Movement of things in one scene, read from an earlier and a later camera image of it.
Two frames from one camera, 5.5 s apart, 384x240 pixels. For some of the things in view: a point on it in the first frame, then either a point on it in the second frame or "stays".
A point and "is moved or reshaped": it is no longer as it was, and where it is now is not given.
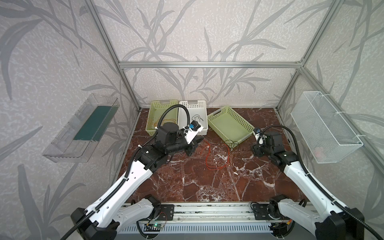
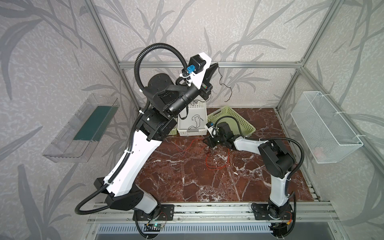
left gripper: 192,144 -> 205,89
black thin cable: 197,116 stays
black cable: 231,144 is moved or reshaped
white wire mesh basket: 329,138 stays
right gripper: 259,150 -> 212,141
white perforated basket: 197,110 stays
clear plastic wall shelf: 75,143 stays
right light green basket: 228,126 stays
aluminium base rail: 240,213 stays
